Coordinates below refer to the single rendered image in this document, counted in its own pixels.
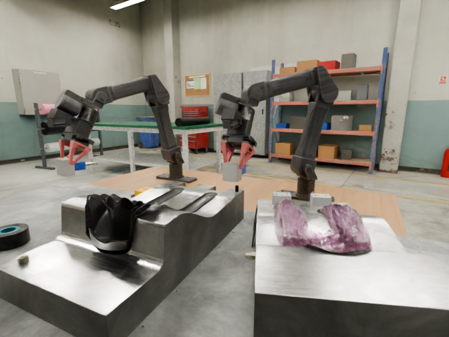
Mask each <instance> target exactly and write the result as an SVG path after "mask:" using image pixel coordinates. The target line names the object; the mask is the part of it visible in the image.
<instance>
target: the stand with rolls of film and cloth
mask: <svg viewBox="0 0 449 337"><path fill-rule="evenodd" d="M33 105H34V110H35V119H36V123H37V132H38V137H39V145H40V151H41V159H42V164H43V166H35V168H37V169H48V170H55V167H49V166H47V163H46V158H45V151H46V152H55V151H60V149H59V143H58V142H53V143H47V144H43V136H42V134H43V135H53V134H62V133H63V132H64V131H65V128H66V127H59V126H57V127H49V124H48V122H42V123H41V122H40V117H39V113H40V114H49V112H50V110H51V109H52V108H54V106H55V104H40V105H38V103H33ZM95 110H97V111H98V113H99V109H95ZM96 122H100V113H99V115H98V117H97V120H96ZM92 131H98V137H99V138H91V140H93V141H94V145H92V146H96V145H100V155H94V156H102V155H104V154H103V146H102V133H101V130H92ZM64 150H69V147H68V146H64Z"/></svg>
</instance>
